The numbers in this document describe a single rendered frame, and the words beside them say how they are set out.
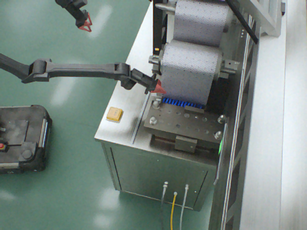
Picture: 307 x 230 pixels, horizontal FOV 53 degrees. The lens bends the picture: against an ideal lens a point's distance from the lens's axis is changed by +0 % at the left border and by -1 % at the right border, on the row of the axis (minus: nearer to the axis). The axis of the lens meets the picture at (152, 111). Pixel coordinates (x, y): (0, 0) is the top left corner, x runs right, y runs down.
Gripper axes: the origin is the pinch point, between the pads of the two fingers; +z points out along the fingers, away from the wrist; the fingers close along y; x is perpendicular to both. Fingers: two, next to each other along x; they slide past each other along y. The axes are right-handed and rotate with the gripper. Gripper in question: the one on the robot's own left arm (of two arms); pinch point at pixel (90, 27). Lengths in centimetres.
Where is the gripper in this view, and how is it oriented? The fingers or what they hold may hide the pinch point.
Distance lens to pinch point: 194.1
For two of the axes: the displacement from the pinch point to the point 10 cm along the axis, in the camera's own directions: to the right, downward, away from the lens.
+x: -8.7, 3.0, 3.9
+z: 4.9, 4.6, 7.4
